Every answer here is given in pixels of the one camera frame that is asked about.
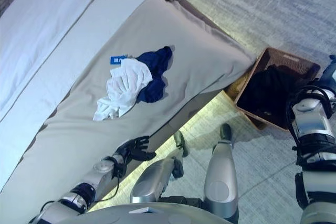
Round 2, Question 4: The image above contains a silver left robot leg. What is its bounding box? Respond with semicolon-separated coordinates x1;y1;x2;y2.
130;130;190;205

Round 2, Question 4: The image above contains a small blue label tag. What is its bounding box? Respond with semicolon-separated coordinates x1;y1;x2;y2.
110;55;129;65

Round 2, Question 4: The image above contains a grey robot torso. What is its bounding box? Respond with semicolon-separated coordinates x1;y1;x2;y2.
76;202;237;224

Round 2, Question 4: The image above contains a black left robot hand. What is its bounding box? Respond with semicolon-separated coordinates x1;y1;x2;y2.
115;136;157;162

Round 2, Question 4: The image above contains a navy blue garment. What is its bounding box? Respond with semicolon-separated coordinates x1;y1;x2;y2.
132;46;174;104

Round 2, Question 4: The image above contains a silver right robot leg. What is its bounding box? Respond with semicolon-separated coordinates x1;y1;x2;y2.
203;123;239;224

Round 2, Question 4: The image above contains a white duvet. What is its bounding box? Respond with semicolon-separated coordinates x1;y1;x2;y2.
0;0;182;122

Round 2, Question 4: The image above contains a bed with beige blanket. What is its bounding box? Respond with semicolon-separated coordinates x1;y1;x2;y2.
0;0;257;224

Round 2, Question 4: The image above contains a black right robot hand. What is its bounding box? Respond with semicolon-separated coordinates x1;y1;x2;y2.
321;55;336;88

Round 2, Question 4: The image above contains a large grey area rug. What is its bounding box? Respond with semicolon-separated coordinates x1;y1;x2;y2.
99;0;336;224

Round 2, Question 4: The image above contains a white garment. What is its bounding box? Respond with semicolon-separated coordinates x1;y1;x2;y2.
93;58;153;122

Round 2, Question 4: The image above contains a brown wicker basket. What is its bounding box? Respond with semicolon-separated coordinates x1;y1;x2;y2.
234;47;321;130

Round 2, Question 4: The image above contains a silver robot leg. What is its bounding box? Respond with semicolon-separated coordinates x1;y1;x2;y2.
130;130;190;205
203;123;239;224

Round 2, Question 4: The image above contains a black garment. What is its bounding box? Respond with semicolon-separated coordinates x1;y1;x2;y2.
240;63;300;127

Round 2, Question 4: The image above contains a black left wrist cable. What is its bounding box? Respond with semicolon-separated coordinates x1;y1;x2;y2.
91;163;124;204

